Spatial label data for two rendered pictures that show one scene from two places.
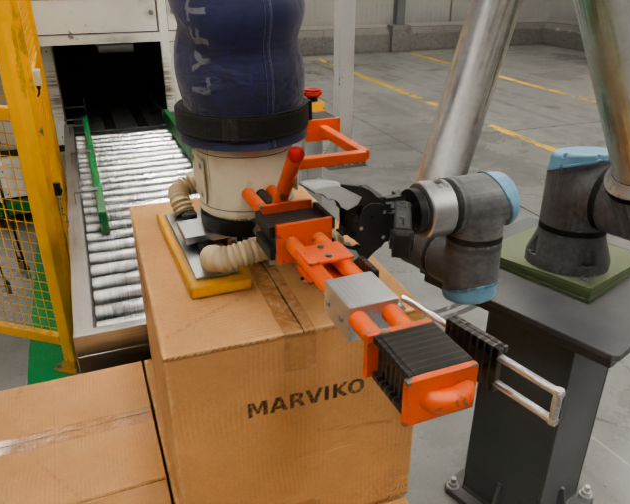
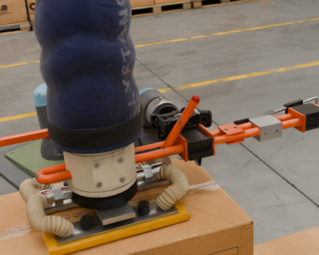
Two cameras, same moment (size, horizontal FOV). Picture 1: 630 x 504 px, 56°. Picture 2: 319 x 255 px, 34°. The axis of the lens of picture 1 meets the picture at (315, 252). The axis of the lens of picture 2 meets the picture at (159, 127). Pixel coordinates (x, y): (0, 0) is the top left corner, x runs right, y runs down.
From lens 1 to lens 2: 1.52 m
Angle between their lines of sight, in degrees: 78
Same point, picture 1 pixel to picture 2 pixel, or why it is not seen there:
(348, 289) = (267, 122)
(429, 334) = (299, 107)
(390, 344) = (309, 112)
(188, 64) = (121, 90)
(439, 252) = (150, 139)
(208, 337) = (229, 209)
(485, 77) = not seen: hidden behind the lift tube
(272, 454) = not seen: outside the picture
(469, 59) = not seen: hidden behind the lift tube
